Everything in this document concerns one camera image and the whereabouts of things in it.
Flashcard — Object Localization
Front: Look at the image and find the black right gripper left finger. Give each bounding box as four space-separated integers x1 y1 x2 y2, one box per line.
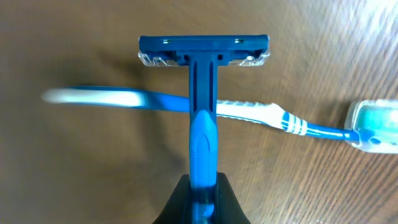
153 174 192 224

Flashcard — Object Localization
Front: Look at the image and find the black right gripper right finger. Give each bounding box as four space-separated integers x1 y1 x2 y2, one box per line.
214 172 251 224

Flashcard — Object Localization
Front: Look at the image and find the blue disposable razor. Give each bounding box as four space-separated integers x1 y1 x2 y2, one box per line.
139 34 269 223

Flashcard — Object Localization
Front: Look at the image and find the blue white toothbrush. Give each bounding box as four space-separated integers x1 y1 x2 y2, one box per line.
42 86 397 154

